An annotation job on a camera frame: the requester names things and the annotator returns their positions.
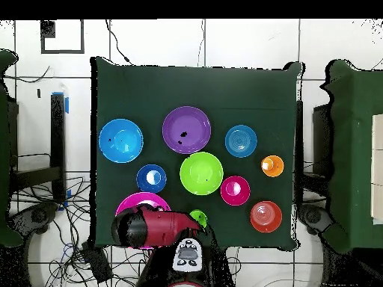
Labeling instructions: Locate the dark blue bowl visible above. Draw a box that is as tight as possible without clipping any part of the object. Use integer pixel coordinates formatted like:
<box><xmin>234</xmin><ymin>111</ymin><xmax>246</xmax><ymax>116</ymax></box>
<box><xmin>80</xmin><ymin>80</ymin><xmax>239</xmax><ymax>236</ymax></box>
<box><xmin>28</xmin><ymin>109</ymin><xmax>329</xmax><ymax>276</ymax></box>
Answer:
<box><xmin>136</xmin><ymin>164</ymin><xmax>168</xmax><ymax>194</ymax></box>

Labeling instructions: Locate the dark green tablecloth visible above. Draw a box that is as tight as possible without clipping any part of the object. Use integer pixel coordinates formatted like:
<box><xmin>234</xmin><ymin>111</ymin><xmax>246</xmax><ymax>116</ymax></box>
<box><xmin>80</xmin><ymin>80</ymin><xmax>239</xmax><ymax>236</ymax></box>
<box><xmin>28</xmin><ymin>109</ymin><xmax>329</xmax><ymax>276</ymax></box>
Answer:
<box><xmin>90</xmin><ymin>56</ymin><xmax>304</xmax><ymax>250</ymax></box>

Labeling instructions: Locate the large light blue bowl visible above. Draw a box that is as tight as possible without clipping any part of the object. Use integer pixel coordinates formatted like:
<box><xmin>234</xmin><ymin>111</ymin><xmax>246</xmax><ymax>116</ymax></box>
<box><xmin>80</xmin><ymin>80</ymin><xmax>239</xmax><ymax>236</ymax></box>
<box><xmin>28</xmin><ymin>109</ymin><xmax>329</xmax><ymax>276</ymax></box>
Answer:
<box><xmin>98</xmin><ymin>118</ymin><xmax>144</xmax><ymax>164</ymax></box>

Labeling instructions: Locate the orange cup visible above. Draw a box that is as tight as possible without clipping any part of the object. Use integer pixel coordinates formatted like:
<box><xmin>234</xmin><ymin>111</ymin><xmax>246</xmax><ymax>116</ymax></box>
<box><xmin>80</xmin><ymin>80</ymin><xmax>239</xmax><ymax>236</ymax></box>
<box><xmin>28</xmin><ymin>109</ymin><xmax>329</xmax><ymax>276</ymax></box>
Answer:
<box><xmin>260</xmin><ymin>155</ymin><xmax>285</xmax><ymax>178</ymax></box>

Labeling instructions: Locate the green cloth covered side table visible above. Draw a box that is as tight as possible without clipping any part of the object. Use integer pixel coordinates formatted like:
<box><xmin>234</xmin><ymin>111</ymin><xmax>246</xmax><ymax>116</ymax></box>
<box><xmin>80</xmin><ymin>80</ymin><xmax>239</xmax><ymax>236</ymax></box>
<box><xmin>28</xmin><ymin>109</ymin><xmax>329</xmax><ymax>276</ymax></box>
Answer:
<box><xmin>0</xmin><ymin>49</ymin><xmax>24</xmax><ymax>248</ymax></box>
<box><xmin>319</xmin><ymin>59</ymin><xmax>383</xmax><ymax>253</ymax></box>

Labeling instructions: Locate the green cup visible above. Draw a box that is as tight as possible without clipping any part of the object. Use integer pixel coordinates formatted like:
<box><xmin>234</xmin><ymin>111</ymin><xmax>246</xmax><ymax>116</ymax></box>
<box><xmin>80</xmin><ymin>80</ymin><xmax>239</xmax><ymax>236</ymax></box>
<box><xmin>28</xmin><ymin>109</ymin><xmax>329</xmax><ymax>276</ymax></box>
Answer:
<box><xmin>189</xmin><ymin>209</ymin><xmax>209</xmax><ymax>229</ymax></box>

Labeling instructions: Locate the orange bowl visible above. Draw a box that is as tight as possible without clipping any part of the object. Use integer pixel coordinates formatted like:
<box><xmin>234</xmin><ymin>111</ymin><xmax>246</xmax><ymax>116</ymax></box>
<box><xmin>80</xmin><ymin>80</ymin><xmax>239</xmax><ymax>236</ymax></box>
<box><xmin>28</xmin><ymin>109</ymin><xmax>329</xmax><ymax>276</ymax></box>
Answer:
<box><xmin>249</xmin><ymin>200</ymin><xmax>283</xmax><ymax>234</ymax></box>

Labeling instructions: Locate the large pink bowl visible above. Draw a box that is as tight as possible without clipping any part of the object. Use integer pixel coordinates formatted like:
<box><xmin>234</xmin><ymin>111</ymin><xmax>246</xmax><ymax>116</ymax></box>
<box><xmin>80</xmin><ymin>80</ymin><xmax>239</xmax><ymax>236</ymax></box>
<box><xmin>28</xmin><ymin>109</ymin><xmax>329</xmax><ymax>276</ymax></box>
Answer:
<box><xmin>115</xmin><ymin>191</ymin><xmax>172</xmax><ymax>250</ymax></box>

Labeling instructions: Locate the black power brick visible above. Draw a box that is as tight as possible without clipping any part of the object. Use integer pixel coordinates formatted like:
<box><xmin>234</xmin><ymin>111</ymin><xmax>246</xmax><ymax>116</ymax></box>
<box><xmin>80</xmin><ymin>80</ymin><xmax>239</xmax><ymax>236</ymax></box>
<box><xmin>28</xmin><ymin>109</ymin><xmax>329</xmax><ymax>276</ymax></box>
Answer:
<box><xmin>82</xmin><ymin>241</ymin><xmax>114</xmax><ymax>283</ymax></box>

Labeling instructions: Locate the black pedestal foot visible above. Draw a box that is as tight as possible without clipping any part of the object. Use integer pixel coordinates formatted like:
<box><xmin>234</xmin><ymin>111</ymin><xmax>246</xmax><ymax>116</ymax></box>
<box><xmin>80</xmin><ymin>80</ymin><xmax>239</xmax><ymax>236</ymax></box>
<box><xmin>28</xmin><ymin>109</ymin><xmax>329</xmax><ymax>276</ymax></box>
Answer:
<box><xmin>7</xmin><ymin>203</ymin><xmax>59</xmax><ymax>237</ymax></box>
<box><xmin>297</xmin><ymin>203</ymin><xmax>334</xmax><ymax>235</ymax></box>

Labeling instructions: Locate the black stand with blue tape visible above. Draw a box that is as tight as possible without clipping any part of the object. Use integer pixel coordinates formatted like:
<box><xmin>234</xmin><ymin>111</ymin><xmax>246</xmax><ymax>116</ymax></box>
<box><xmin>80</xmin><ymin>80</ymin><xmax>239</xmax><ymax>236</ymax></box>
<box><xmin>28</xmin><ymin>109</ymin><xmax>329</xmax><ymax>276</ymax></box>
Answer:
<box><xmin>8</xmin><ymin>91</ymin><xmax>70</xmax><ymax>212</ymax></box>

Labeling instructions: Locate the tangle of black cables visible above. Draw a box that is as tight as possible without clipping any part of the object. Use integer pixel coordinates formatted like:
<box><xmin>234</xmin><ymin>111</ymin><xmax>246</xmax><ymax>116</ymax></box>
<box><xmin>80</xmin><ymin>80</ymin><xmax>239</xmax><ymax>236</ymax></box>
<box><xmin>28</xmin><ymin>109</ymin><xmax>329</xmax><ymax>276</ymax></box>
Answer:
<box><xmin>11</xmin><ymin>176</ymin><xmax>156</xmax><ymax>287</ymax></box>

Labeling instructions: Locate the purple bowl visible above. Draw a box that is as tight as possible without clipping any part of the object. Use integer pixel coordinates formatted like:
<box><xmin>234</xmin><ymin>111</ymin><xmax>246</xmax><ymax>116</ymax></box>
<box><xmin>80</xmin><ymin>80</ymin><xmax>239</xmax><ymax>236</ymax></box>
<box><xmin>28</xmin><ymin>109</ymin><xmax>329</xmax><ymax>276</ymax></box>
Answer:
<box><xmin>162</xmin><ymin>105</ymin><xmax>212</xmax><ymax>155</ymax></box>

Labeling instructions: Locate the lime green bowl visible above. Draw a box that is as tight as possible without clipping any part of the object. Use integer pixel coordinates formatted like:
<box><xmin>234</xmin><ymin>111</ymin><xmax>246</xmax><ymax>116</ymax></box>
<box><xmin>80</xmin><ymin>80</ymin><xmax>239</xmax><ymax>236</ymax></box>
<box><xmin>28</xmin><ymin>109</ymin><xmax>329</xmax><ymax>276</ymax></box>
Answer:
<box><xmin>179</xmin><ymin>151</ymin><xmax>224</xmax><ymax>197</ymax></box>

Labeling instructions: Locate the small light blue bowl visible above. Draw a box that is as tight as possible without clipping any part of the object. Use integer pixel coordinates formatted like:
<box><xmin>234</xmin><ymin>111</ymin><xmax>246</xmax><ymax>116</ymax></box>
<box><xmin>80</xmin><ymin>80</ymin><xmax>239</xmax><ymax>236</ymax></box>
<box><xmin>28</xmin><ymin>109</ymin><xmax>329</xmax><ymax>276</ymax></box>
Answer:
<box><xmin>224</xmin><ymin>124</ymin><xmax>258</xmax><ymax>158</ymax></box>

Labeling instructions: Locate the small pink bowl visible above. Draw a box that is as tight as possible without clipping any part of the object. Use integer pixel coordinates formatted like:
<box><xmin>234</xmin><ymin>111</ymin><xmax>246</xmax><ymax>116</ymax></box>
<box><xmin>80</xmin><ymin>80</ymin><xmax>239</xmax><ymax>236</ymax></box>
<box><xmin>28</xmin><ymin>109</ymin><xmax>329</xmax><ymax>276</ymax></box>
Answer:
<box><xmin>220</xmin><ymin>175</ymin><xmax>251</xmax><ymax>207</ymax></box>

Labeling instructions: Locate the black floor cable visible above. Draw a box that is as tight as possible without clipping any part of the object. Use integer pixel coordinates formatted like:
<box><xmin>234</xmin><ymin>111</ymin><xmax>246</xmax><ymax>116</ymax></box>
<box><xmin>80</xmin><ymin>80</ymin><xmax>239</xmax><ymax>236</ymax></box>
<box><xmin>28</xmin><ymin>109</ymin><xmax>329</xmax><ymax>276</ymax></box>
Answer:
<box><xmin>104</xmin><ymin>19</ymin><xmax>134</xmax><ymax>65</ymax></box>

